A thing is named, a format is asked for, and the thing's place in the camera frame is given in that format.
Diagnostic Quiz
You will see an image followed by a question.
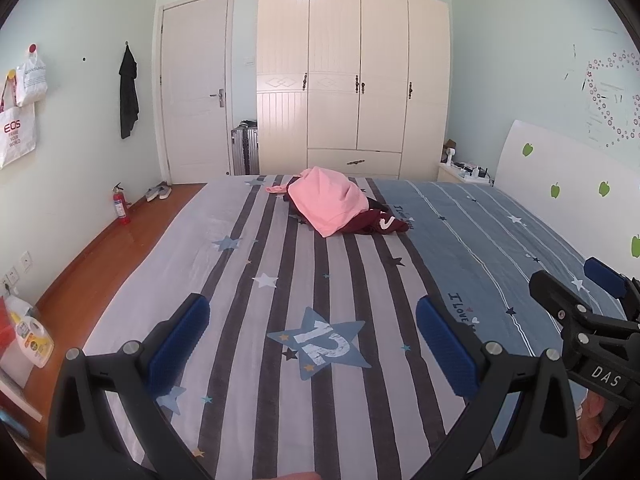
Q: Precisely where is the white plastic bag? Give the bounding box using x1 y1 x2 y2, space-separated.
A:
16 50 49 107

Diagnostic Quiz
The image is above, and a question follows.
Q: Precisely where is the white door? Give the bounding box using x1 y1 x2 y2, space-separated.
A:
160 0 233 185

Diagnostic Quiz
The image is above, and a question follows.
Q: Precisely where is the circle wall sticker decoration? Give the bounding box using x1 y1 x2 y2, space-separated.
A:
585 50 640 148

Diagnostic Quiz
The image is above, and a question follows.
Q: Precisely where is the white detergent bottle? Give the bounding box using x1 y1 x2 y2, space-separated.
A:
4 295 55 368

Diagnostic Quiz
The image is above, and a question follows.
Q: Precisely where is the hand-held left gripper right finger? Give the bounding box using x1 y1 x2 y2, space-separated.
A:
407 294 581 480

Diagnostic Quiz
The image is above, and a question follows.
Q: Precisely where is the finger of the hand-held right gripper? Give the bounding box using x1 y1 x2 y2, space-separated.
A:
529 270 608 348
584 256 640 321

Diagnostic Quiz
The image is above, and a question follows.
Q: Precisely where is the striped star bed sheet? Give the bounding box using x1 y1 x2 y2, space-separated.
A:
82 174 640 480

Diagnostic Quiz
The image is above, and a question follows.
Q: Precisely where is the black long cloth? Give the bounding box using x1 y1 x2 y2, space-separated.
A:
118 45 140 140

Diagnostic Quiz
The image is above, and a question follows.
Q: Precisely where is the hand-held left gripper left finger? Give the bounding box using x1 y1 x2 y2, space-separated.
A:
46 292 211 480

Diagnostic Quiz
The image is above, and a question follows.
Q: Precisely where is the person's right hand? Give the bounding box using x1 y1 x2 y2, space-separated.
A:
576 391 625 461

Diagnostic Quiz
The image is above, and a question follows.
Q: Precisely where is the maroon garment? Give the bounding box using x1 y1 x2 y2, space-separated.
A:
335 207 411 236

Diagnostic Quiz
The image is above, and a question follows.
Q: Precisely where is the white nightstand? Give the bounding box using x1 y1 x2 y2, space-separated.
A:
437 160 496 186

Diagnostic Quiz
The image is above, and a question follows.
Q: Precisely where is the white tote bag red print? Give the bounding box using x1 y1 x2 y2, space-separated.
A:
0 77 38 170

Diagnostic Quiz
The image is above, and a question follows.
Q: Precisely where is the cream wardrobe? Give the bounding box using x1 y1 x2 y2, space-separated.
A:
256 0 451 181

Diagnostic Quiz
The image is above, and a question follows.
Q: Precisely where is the white low shelf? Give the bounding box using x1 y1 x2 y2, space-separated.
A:
0 345 43 421

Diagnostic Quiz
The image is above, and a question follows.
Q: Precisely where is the white headboard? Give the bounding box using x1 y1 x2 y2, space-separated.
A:
492 120 640 261

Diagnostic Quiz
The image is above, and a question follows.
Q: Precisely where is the pink printed T-shirt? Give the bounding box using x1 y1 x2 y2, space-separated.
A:
265 166 369 238

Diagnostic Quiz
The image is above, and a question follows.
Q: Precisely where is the red fire extinguisher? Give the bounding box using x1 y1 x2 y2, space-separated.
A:
112 182 132 226

